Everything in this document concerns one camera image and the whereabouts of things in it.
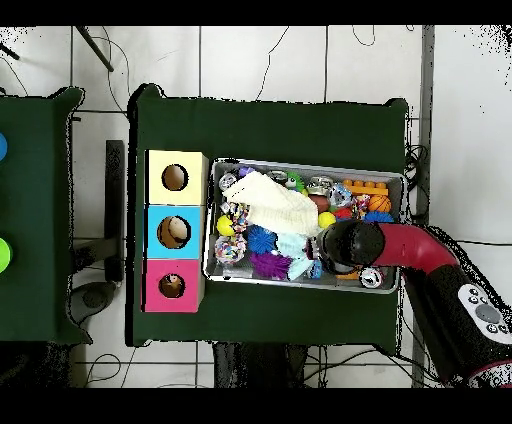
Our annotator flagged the cream knitted cloth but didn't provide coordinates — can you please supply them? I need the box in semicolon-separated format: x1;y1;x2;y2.
223;170;321;239

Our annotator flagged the mint green knitted cloth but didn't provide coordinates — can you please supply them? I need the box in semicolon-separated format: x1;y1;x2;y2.
275;232;318;281

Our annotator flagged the shallow clear mesh bin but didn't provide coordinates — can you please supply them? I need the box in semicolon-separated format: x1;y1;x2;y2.
203;158;405;295

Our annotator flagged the wooden box with three holes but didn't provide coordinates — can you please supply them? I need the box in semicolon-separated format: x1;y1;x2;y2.
143;149;210;314

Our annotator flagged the small blue spiky ball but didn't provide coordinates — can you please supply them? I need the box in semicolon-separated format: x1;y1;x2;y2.
245;224;278;255

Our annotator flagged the yellow smiley ball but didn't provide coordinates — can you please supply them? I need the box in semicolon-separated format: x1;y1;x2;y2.
215;214;237;238

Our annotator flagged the purple spiky toy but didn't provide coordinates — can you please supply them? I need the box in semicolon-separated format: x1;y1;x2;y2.
250;252;293;281

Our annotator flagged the dark green table cloth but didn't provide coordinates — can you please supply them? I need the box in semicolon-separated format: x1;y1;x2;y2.
126;83;411;353

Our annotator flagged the long orange toy brick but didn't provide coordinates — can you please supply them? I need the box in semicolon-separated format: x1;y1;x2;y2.
342;179;391;197

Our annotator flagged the orange toy basketball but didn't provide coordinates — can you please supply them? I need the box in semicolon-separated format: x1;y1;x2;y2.
367;195;393;214

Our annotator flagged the silver topped dark can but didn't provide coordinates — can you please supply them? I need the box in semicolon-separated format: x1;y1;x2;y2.
358;267;384;289

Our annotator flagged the green side table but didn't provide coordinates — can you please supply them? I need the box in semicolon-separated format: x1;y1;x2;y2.
0;86;93;345

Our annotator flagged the black tripod leg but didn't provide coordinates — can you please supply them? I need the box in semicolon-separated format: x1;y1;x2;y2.
75;26;115;73

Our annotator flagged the green disc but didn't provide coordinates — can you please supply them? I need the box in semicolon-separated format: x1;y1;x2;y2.
0;237;13;273

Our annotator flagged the colourful knotted rope ball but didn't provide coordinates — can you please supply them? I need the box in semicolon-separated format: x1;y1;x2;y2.
213;233;248;266

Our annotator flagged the black cable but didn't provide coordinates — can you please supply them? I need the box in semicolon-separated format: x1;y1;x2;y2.
455;238;512;248

